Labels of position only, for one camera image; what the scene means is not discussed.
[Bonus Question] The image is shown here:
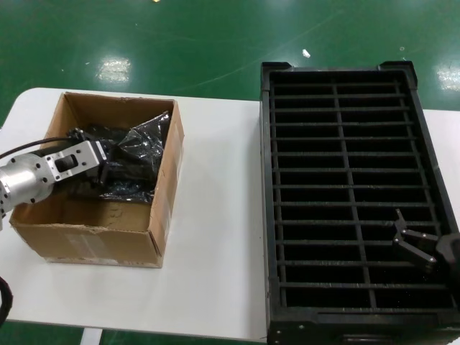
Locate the black ribbed cable conduit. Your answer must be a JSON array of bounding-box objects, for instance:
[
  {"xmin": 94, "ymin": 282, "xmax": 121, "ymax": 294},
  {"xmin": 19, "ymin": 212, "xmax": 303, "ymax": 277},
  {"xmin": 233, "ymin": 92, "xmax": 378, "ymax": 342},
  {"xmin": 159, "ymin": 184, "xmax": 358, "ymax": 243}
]
[{"xmin": 0, "ymin": 275, "xmax": 14, "ymax": 324}]

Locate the clear antistatic plastic bag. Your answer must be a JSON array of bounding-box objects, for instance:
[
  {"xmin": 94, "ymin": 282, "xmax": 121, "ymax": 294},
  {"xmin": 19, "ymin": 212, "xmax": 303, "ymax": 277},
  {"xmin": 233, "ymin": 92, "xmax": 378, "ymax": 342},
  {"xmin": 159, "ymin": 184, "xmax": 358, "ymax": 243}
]
[{"xmin": 102, "ymin": 110, "xmax": 172, "ymax": 181}]

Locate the black graphics card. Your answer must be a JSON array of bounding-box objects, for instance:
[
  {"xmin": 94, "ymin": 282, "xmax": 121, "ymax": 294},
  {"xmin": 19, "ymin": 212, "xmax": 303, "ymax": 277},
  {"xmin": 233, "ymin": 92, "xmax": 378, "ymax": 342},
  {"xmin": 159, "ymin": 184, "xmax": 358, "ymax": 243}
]
[{"xmin": 107, "ymin": 136, "xmax": 162, "ymax": 180}]

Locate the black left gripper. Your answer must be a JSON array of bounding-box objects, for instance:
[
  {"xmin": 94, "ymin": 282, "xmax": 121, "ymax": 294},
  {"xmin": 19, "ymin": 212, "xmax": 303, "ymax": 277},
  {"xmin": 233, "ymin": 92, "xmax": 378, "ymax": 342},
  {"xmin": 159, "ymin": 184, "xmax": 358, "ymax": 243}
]
[{"xmin": 45, "ymin": 137, "xmax": 124, "ymax": 187}]

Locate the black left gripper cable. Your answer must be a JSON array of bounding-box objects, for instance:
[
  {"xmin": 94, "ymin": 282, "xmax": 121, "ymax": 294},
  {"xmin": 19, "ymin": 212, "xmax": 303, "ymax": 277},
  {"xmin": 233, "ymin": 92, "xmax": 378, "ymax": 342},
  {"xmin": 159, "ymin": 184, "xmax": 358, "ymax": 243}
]
[{"xmin": 0, "ymin": 128, "xmax": 87, "ymax": 159}]

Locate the black slotted plastic container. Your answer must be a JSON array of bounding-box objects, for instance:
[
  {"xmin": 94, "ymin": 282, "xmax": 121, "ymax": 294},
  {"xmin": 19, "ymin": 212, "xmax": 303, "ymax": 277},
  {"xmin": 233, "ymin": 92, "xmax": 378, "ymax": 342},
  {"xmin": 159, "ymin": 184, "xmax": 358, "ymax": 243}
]
[{"xmin": 259, "ymin": 61, "xmax": 460, "ymax": 345}]

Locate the white table leg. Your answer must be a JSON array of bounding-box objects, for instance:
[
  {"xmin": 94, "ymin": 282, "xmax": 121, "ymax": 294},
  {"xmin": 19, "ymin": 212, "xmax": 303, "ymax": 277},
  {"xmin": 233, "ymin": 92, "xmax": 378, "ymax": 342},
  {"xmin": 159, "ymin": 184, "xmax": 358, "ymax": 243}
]
[{"xmin": 80, "ymin": 327, "xmax": 104, "ymax": 345}]

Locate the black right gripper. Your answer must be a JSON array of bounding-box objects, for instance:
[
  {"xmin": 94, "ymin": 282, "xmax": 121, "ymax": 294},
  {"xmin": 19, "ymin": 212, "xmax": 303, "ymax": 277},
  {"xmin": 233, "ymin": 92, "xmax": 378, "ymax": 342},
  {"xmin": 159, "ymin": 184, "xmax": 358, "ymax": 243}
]
[{"xmin": 391, "ymin": 208, "xmax": 460, "ymax": 275}]

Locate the brown cardboard box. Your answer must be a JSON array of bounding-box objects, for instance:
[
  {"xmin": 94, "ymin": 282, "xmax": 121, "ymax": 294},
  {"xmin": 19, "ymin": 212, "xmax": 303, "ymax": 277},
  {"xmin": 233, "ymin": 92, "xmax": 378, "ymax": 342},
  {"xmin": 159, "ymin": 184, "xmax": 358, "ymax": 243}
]
[{"xmin": 9, "ymin": 91, "xmax": 186, "ymax": 270}]

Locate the graphics card in dark bag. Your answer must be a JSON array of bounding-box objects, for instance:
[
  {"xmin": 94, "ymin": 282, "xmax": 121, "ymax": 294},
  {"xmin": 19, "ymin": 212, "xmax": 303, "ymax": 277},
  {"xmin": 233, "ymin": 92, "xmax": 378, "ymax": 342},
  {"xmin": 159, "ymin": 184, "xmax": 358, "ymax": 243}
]
[{"xmin": 86, "ymin": 124, "xmax": 160, "ymax": 205}]

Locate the silver left wrist bracket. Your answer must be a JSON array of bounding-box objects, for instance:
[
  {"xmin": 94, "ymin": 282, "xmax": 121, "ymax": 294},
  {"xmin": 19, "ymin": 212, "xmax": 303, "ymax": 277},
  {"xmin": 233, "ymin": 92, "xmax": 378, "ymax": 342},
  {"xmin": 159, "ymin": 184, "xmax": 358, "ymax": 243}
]
[{"xmin": 45, "ymin": 140, "xmax": 104, "ymax": 185}]

